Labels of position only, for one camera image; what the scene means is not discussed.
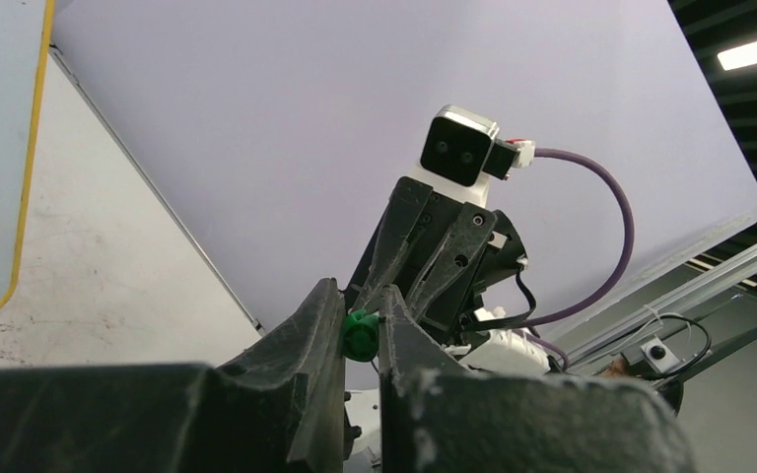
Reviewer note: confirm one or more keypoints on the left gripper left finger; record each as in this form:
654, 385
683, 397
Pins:
276, 407

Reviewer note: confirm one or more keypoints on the aluminium frame rail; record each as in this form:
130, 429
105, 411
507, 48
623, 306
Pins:
690, 294

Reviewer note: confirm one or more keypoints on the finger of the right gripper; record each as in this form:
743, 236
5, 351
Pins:
390, 244
450, 250

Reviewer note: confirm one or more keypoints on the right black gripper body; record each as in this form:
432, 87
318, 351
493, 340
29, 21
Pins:
451, 312

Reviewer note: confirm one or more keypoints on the green marker cap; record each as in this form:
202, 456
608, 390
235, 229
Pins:
360, 336

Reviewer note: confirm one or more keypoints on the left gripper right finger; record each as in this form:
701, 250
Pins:
437, 416

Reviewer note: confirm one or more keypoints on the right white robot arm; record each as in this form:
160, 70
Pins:
493, 343

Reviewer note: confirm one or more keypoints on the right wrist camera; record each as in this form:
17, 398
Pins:
463, 152

